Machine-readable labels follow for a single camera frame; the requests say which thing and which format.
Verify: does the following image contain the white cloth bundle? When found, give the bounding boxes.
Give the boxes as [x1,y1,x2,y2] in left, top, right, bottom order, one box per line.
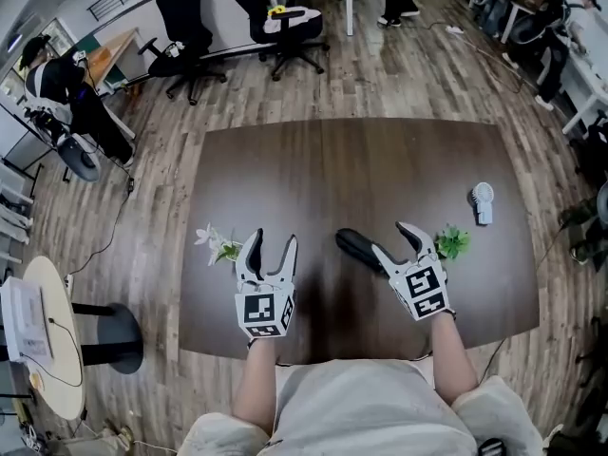
[263,7,324,35]

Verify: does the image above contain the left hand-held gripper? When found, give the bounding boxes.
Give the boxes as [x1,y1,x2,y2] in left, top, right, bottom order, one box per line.
[234,227,299,340]

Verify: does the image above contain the white box device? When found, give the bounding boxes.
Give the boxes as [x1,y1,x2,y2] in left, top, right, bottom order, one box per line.
[0,276,54,363]

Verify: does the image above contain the white desk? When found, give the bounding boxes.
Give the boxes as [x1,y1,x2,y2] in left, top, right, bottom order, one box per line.
[562,40,608,135]

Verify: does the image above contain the white flower potted plant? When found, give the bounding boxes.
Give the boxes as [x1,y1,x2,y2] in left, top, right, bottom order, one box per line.
[194,222,243,268]

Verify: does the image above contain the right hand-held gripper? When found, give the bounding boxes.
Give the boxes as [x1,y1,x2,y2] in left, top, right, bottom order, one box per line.
[370,220,453,323]

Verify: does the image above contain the person's beige shirt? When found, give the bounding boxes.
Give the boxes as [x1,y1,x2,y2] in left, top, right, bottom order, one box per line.
[178,358,545,456]

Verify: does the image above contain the green potted plant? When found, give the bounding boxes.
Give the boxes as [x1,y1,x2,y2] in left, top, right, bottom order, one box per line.
[433,224,472,261]

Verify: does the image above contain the person's right forearm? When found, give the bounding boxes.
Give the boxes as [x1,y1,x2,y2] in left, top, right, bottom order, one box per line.
[429,311,479,406]

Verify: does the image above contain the small wooden desk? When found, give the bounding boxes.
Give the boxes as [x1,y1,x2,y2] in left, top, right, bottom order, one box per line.
[85,28,143,97]

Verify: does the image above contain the black office chair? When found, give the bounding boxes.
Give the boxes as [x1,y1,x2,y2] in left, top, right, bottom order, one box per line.
[137,0,228,106]
[222,0,332,83]

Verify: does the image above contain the round beige pedestal table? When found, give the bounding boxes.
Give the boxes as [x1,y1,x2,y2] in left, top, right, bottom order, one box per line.
[21,256,144,422]

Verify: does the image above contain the black floor cable with adapter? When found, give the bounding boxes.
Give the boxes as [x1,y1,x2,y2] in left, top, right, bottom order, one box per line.
[70,176,137,277]

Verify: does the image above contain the thin black cable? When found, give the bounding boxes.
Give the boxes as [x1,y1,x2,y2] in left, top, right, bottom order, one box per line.
[47,318,86,389]

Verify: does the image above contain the person's left forearm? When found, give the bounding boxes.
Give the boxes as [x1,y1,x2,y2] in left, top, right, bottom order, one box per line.
[231,337,279,439]

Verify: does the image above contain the black pouch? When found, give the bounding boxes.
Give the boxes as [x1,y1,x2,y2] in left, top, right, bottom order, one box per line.
[334,228,389,275]

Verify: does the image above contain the black strap buckle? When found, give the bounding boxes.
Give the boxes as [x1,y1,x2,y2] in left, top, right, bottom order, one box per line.
[477,437,507,456]

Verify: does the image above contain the small white handheld fan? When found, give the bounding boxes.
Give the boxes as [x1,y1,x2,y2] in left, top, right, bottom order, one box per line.
[467,181,495,226]

